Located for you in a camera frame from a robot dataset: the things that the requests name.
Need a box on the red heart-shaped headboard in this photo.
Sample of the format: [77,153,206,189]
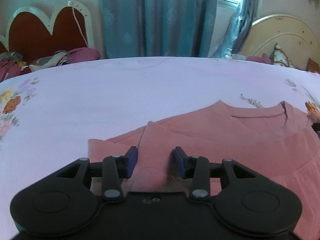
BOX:
[1,1,95,62]

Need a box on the floral white bed sheet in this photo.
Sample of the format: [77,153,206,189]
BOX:
[1,57,319,239]

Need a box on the teal blue curtain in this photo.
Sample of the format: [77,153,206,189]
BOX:
[101,0,256,59]

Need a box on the cream arched headboard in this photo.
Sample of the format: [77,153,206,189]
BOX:
[240,14,319,70]

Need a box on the patterned pillow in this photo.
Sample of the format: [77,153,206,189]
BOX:
[272,43,295,69]

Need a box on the pile of bedding clothes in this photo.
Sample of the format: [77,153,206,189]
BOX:
[1,48,100,82]

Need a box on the pink knit garment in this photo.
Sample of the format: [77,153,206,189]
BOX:
[88,101,319,239]

